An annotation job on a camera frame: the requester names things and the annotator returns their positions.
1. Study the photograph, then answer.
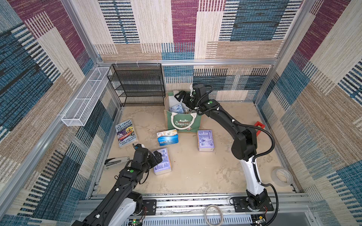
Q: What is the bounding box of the green burlap Christmas canvas bag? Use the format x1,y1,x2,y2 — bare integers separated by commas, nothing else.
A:
164,91,201,133

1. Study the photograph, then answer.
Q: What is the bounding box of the light blue tissue pack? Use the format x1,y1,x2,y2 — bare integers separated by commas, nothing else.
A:
169,103,185,114

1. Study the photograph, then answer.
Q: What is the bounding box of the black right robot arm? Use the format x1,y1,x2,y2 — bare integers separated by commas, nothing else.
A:
174,83,275,211

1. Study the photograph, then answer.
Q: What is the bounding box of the black wire mesh shelf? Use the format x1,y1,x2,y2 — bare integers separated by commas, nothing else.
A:
108,63,166,107

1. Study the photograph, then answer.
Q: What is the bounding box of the white cable coil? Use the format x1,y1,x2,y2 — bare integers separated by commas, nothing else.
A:
203,204,224,226

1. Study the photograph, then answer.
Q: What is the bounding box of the red tape dispenser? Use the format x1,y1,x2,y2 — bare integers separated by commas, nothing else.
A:
254,121,265,130

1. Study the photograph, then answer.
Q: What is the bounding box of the masking tape roll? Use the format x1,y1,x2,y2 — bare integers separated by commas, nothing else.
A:
271,167,294,187

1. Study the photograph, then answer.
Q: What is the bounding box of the white wire mesh basket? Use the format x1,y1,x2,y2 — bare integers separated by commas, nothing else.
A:
61,67,110,127

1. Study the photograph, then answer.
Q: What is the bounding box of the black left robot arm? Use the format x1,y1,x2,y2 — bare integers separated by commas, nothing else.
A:
73,144,163,226

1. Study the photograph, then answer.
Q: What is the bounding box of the purple tissue pack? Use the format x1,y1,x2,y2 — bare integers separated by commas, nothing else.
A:
154,148,172,175
197,130,215,152

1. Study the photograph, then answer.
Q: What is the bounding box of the colourful paperback book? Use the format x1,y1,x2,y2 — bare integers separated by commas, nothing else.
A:
115,119,138,148

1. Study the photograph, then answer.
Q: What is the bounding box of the black stapler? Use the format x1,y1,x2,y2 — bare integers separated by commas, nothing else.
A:
104,157,130,170

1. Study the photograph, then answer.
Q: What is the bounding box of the blue wave tissue pack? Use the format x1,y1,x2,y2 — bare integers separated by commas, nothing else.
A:
156,129,179,146

